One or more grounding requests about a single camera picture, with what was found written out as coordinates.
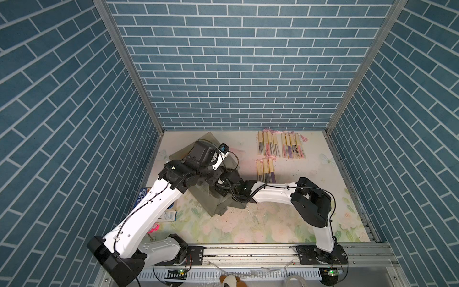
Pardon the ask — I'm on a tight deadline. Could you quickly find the olive green canvas tote bag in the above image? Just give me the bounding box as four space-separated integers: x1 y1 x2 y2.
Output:
169 132 247 216

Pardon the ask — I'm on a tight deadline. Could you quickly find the second-row bamboo folding fan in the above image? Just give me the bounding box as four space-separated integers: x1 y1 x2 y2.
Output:
262 158 271 184

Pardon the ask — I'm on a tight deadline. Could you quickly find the black patterned bamboo folding fan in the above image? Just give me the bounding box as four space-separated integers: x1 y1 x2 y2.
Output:
257 131 264 155

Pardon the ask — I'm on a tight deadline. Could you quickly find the brown folding fan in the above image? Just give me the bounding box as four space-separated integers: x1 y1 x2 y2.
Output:
267 131 275 155

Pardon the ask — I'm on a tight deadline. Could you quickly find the pink folding fan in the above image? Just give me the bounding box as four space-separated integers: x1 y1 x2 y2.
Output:
262 130 271 156

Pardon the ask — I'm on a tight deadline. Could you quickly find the purple folding fan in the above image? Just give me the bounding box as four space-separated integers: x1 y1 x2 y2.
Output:
285 133 294 159

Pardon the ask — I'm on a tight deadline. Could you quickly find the white red-flecked fan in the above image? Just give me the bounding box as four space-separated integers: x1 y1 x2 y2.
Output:
290 133 300 159

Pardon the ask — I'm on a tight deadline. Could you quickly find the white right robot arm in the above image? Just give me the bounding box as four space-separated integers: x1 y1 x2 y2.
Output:
213 171 335 254

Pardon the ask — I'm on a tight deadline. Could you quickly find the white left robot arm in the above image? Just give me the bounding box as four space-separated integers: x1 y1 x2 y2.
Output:
87 139 230 287

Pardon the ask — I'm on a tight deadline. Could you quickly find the blue illustrated book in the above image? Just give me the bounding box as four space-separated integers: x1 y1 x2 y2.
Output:
133 187 151 209

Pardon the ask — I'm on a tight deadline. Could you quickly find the white blue small box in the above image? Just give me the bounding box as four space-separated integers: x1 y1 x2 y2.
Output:
157 210 176 222

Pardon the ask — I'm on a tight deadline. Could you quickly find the brown plush toy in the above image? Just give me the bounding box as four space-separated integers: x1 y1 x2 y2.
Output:
219 275 247 287

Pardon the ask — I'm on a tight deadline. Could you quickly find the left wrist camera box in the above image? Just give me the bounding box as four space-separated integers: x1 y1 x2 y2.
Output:
212 143 230 171

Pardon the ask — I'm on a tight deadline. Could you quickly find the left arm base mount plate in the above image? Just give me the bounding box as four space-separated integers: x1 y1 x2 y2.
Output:
157 246 204 267

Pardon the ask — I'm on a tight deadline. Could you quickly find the pink keychain toy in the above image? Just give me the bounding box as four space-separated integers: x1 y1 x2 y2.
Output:
148 223 160 234

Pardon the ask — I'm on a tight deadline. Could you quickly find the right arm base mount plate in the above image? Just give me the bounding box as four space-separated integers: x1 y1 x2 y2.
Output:
295 244 349 265

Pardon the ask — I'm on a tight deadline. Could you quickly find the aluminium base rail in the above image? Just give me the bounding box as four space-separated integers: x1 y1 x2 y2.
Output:
95 242 409 287

